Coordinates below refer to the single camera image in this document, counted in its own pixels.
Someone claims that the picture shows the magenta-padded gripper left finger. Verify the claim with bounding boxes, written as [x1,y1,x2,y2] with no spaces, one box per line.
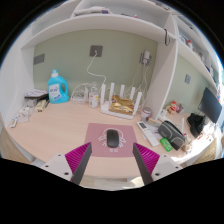
[41,142,93,186]

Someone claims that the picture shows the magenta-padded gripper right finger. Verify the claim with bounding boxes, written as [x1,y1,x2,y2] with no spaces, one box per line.
[132,142,184,186]

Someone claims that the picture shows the black computer mouse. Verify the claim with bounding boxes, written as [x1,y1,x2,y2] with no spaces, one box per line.
[106,129,121,148]

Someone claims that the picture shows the pink mouse pad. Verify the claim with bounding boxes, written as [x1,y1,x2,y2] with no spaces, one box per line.
[84,122,138,158]

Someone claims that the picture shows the green small pack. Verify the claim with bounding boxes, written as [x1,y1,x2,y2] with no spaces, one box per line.
[159,137,174,153]

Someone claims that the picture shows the white remote control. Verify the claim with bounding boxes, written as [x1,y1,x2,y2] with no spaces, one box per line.
[136,120,161,147]

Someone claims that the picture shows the dark grey pouch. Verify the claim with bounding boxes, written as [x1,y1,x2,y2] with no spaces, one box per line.
[157,120,186,151]

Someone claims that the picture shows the small silver can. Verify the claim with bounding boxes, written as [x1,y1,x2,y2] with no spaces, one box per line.
[140,106,153,122]

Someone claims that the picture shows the white router with antennas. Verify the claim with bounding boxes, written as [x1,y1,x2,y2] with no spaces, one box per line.
[99,82,143,120]

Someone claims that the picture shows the small red jars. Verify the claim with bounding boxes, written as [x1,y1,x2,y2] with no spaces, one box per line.
[168,100,183,114]

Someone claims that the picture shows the gold foil bag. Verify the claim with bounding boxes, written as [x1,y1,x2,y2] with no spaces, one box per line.
[108,94,136,117]

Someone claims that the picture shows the clear plastic bottle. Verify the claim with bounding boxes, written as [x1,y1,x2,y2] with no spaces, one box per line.
[88,81,100,109]

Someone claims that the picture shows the small cream box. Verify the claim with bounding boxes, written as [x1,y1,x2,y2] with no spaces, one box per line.
[34,98,48,113]

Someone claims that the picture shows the clear plastic bags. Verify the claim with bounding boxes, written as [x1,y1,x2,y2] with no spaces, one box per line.
[9,104,36,129]

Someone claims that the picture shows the blue detergent bottle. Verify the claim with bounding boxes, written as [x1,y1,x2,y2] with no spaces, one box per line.
[47,69,70,105]

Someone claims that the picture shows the dark paper stack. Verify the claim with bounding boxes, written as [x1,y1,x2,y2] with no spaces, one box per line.
[24,88,49,100]

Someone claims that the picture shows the black monitor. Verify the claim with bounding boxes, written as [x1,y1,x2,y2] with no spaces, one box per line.
[197,87,223,124]

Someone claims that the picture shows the white shelf unit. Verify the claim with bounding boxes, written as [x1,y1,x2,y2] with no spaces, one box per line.
[19,0,221,121]

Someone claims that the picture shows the white cable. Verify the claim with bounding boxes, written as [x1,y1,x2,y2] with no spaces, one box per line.
[86,51,107,86]

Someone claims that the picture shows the white wall charger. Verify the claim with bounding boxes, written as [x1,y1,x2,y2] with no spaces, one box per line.
[141,49,152,65]

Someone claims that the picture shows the grey wall plate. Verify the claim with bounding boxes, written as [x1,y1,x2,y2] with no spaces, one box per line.
[33,53,46,66]

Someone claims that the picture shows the grey wall outlet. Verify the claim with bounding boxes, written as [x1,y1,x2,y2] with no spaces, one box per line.
[89,44,104,58]

